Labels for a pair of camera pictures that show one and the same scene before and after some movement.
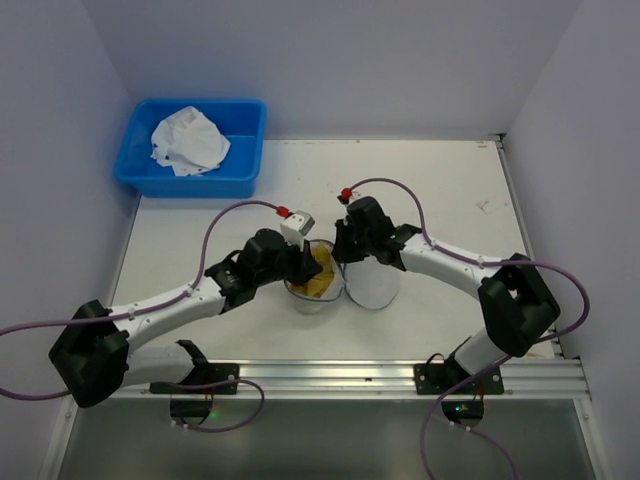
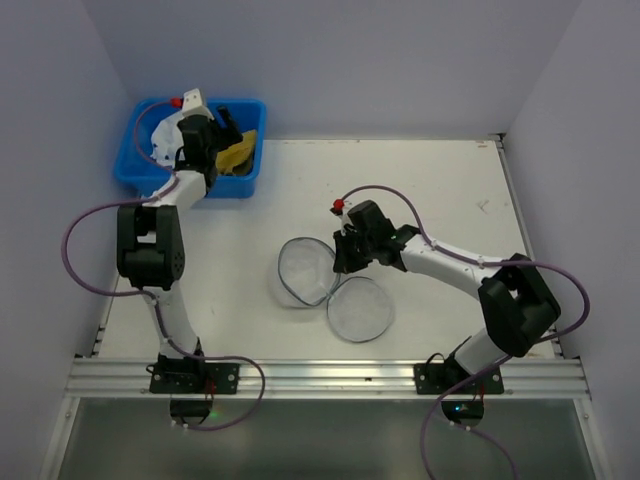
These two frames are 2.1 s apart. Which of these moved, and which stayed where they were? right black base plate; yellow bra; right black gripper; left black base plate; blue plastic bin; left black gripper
Moved: left black gripper; yellow bra
Stayed: left black base plate; blue plastic bin; right black base plate; right black gripper
